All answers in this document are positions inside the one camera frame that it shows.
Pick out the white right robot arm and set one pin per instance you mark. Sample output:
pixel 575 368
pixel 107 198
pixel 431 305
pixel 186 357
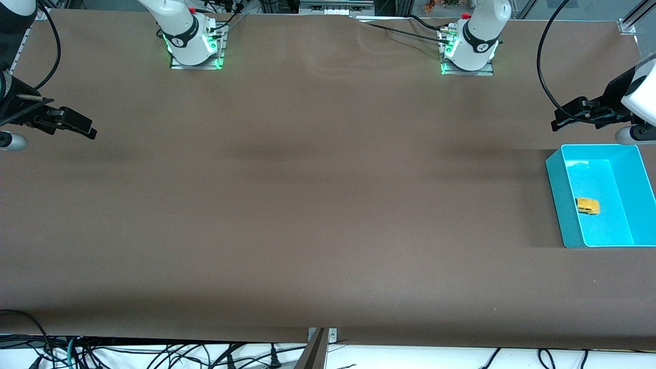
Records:
pixel 187 36

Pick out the turquoise plastic bin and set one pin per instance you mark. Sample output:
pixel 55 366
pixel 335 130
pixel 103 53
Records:
pixel 625 195

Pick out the aluminium table edge rail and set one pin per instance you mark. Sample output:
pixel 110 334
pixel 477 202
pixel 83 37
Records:
pixel 18 51

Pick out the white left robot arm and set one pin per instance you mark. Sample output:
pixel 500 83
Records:
pixel 476 41

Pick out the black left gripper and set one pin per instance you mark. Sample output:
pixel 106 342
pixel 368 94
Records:
pixel 613 99

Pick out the brown table mat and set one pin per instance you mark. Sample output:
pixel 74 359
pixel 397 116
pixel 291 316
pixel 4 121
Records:
pixel 359 230

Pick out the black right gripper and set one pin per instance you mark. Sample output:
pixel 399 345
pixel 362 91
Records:
pixel 14 109

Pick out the small metal edge bracket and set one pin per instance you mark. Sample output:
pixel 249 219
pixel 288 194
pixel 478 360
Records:
pixel 332 335

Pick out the yellow beetle toy car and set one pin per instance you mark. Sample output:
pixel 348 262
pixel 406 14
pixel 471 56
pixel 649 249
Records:
pixel 587 206

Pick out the grey aluminium frame profile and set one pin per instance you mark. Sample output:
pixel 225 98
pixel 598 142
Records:
pixel 335 7

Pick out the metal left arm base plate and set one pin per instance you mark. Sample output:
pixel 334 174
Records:
pixel 487 73

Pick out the dark slanted support strut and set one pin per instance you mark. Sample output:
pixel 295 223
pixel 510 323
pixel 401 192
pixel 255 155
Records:
pixel 313 353

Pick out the aluminium corner bracket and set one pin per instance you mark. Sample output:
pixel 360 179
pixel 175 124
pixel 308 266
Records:
pixel 628 26

